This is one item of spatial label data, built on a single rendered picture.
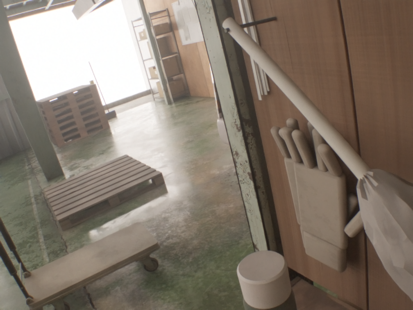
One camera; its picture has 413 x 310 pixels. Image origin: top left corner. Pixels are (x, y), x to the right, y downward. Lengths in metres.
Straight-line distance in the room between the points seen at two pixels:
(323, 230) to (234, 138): 0.21
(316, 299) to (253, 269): 0.26
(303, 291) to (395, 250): 0.38
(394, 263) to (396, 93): 0.17
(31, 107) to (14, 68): 0.54
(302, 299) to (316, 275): 0.06
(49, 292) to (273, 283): 1.93
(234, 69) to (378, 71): 0.24
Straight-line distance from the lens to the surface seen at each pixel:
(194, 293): 2.09
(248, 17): 0.51
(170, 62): 7.92
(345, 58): 0.42
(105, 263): 2.25
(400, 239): 0.33
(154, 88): 9.99
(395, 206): 0.33
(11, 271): 2.16
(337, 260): 0.53
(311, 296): 0.68
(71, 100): 7.01
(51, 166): 5.13
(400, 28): 0.38
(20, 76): 5.00
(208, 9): 0.56
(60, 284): 2.28
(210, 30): 0.56
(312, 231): 0.54
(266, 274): 0.42
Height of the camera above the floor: 1.35
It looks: 19 degrees down
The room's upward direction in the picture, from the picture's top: 15 degrees counter-clockwise
